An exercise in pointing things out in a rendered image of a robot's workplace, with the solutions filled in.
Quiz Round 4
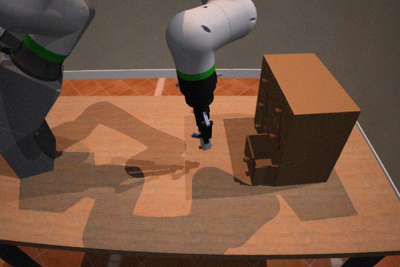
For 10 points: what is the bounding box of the dark brown drawer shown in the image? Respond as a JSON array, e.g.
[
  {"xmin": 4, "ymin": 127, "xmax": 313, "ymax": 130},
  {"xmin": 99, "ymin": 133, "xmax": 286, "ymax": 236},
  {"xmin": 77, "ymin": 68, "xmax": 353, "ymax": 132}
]
[
  {"xmin": 254, "ymin": 107, "xmax": 266, "ymax": 134},
  {"xmin": 267, "ymin": 111, "xmax": 285, "ymax": 163},
  {"xmin": 272, "ymin": 85, "xmax": 293, "ymax": 140},
  {"xmin": 261, "ymin": 59, "xmax": 276, "ymax": 105},
  {"xmin": 243, "ymin": 133, "xmax": 279, "ymax": 185},
  {"xmin": 257, "ymin": 84, "xmax": 271, "ymax": 129}
]

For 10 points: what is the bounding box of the brown wooden chest of drawers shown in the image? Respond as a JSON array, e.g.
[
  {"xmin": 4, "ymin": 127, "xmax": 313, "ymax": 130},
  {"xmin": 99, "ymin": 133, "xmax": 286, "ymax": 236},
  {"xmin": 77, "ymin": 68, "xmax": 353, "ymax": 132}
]
[{"xmin": 261, "ymin": 53, "xmax": 361, "ymax": 187}]

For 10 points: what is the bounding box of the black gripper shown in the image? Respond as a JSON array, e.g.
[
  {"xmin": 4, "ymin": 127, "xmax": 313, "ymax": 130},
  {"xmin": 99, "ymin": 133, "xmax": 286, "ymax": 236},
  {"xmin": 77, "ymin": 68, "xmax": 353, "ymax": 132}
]
[{"xmin": 184, "ymin": 92, "xmax": 214, "ymax": 151}]

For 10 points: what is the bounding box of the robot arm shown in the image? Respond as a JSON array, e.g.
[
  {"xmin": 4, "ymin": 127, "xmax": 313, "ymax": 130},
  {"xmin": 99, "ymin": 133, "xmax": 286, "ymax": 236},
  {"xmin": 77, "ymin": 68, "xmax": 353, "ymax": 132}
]
[{"xmin": 0, "ymin": 0, "xmax": 257, "ymax": 98}]

